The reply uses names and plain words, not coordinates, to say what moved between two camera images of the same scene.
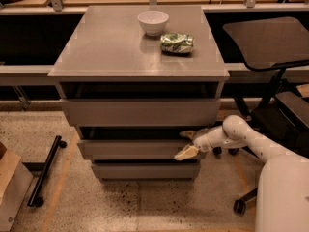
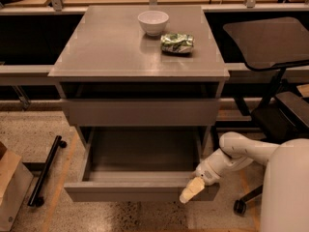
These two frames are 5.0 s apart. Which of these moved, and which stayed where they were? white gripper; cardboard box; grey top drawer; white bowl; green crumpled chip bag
Moved: white gripper
Stayed: green crumpled chip bag; grey top drawer; white bowl; cardboard box
